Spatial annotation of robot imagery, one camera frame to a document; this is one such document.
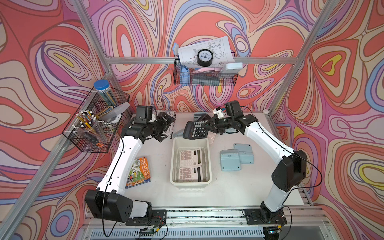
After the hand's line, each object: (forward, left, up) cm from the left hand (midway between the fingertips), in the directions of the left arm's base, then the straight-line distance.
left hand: (173, 124), depth 74 cm
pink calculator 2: (-15, -8, -28) cm, 33 cm away
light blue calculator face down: (-5, -33, -27) cm, 43 cm away
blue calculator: (-1, -43, -26) cm, 50 cm away
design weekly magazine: (+15, +7, -26) cm, 31 cm away
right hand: (0, -15, -5) cm, 16 cm away
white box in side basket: (+3, +33, +5) cm, 33 cm away
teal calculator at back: (+32, -12, -27) cm, 44 cm away
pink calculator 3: (+10, -22, -23) cm, 33 cm away
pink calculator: (-4, -7, -28) cm, 29 cm away
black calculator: (+1, -10, -6) cm, 12 cm away
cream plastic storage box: (0, -2, -18) cm, 18 cm away
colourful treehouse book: (-15, +21, -25) cm, 36 cm away
